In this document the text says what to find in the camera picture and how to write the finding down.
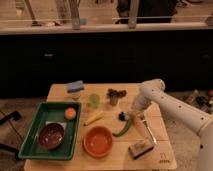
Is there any black-tipped dish brush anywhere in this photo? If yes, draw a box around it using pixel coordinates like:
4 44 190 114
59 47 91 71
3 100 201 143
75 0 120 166
118 112 130 121

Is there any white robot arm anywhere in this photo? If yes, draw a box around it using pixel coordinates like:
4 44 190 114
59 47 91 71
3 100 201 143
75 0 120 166
130 79 213 171

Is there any orange red bowl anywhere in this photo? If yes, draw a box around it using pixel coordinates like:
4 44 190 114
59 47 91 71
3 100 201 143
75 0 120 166
83 126 113 158

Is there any wooden scrub brush block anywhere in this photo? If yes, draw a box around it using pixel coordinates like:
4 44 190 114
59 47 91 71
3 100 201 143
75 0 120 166
128 139 154 159

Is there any dark maroon bowl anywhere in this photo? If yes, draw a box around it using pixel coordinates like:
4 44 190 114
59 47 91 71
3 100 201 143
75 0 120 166
37 123 65 150

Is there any dark grape bunch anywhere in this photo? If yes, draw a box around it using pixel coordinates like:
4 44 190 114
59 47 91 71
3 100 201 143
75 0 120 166
107 89 127 98

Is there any small grey cup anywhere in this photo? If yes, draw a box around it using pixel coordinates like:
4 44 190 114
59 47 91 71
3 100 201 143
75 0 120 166
110 96 118 106

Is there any green translucent cup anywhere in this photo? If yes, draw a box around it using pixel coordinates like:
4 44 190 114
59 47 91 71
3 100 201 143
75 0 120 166
88 93 100 108

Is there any blue sponge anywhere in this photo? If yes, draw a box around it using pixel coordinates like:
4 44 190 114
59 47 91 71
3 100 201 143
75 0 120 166
67 80 84 93

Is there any small white cup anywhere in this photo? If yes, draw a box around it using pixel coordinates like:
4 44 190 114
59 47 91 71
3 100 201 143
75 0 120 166
71 91 81 101

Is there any green chili pepper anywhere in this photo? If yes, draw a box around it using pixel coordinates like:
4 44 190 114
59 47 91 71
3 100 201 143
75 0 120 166
112 120 132 137

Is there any orange round fruit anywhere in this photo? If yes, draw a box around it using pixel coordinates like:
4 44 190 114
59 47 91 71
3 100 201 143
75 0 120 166
64 107 77 120

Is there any silver fork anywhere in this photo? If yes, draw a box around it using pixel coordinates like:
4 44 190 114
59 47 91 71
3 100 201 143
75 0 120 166
143 120 157 144

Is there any wooden folding table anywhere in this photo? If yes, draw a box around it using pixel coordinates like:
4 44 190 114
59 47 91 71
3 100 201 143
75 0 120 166
24 83 177 171

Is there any green plastic tray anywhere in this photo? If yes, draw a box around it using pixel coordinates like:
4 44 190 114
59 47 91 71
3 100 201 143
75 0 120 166
18 102 81 160

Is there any black stand leg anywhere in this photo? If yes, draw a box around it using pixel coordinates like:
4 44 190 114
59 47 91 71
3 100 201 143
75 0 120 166
0 110 22 160

